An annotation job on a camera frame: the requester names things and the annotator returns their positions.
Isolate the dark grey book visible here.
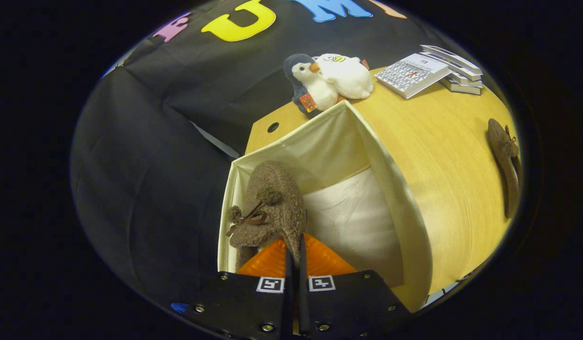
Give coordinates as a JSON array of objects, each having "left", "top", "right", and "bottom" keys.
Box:
[{"left": 440, "top": 78, "right": 482, "bottom": 95}]

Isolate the patterned cover book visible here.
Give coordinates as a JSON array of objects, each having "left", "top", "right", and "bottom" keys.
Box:
[{"left": 374, "top": 53, "right": 451, "bottom": 100}]

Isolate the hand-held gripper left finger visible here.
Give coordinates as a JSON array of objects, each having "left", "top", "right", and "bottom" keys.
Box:
[{"left": 185, "top": 236, "right": 296, "bottom": 340}]

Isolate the white duck plush toy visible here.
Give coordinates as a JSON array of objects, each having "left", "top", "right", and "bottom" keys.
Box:
[{"left": 315, "top": 53, "right": 374, "bottom": 100}]

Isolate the beige fabric storage box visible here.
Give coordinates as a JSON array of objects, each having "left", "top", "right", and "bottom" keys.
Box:
[{"left": 218, "top": 100, "right": 433, "bottom": 313}]

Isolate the brown fuzzy shoe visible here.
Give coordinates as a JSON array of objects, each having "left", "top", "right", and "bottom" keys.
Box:
[
  {"left": 225, "top": 161, "right": 307, "bottom": 272},
  {"left": 488, "top": 118, "right": 522, "bottom": 219}
]

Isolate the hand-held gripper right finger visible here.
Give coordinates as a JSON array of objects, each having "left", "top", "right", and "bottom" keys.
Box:
[{"left": 298, "top": 234, "right": 412, "bottom": 340}]

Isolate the plain white book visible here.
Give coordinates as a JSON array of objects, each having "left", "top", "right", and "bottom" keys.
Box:
[{"left": 445, "top": 71, "right": 483, "bottom": 89}]

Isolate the black backdrop cloth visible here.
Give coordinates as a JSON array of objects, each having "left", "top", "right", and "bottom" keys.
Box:
[{"left": 70, "top": 0, "right": 443, "bottom": 307}]

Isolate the grey penguin plush toy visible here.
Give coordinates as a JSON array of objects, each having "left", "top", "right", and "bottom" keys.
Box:
[{"left": 284, "top": 53, "right": 339, "bottom": 114}]

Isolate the white book with blue picture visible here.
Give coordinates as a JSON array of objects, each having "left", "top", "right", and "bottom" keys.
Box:
[{"left": 426, "top": 52, "right": 483, "bottom": 82}]

